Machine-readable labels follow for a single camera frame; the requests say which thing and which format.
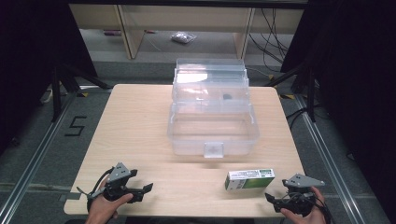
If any person's right hand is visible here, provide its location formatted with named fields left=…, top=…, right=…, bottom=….
left=279, top=186, right=328, bottom=224

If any bundle of black cables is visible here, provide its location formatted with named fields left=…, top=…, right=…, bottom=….
left=247, top=7, right=291, bottom=65

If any black tripod stand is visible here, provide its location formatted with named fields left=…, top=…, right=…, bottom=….
left=50, top=63, right=114, bottom=123
left=264, top=62, right=325, bottom=124

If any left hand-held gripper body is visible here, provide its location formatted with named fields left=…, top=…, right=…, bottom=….
left=102, top=161, right=140, bottom=203

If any black curtain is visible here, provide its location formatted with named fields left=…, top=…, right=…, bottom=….
left=0, top=0, right=98, bottom=157
left=279, top=0, right=396, bottom=217

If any clear plastic bag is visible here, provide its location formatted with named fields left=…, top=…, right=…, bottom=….
left=170, top=31, right=198, bottom=45

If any green and white medicine box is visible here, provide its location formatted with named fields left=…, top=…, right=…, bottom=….
left=224, top=168, right=276, bottom=191

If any person's left hand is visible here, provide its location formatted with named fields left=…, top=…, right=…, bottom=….
left=85, top=178, right=134, bottom=224

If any clear plastic storage box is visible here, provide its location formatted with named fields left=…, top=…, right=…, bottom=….
left=166, top=57, right=261, bottom=159

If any black floor cable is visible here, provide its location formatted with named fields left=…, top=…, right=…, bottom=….
left=284, top=105, right=323, bottom=131

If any aluminium floor rail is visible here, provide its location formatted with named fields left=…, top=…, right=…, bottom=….
left=293, top=94, right=370, bottom=224
left=0, top=85, right=111, bottom=224

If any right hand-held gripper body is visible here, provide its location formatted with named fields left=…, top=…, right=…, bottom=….
left=275, top=173, right=325, bottom=217

